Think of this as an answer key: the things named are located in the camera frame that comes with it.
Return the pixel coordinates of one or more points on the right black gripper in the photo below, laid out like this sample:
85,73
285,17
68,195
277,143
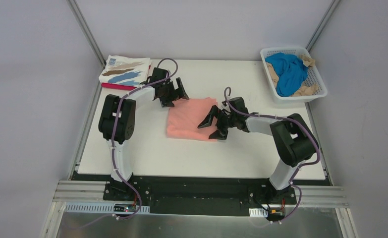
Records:
222,120

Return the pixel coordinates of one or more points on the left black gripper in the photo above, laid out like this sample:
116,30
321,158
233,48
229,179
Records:
170,92

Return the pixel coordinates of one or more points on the pink t shirt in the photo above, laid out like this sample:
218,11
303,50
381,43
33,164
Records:
184,118

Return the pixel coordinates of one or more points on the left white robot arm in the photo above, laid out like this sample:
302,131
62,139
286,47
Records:
117,119

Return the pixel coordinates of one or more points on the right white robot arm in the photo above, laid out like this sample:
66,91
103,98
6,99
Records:
293,139

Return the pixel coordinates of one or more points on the folded white printed t shirt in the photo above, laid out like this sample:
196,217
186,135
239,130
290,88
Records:
119,62

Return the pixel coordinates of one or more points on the white plastic basket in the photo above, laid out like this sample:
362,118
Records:
312,78

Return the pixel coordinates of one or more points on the blue t shirt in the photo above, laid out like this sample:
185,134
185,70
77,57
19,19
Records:
291,72

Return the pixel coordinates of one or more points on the beige t shirt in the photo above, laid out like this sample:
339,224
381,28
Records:
304,90

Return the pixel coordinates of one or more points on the right controller board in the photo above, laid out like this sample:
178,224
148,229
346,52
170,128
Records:
276,214

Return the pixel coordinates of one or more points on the controller board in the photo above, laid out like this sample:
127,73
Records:
276,214
124,208

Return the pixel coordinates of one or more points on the left controller board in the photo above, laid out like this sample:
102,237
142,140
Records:
124,208

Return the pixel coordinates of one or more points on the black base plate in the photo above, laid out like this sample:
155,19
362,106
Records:
198,196

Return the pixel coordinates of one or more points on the left aluminium frame post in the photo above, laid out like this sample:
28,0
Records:
78,14

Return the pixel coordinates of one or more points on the aluminium frame post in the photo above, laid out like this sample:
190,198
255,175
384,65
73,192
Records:
78,14
323,23

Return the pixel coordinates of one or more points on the right aluminium frame post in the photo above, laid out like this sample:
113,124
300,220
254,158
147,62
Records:
323,23

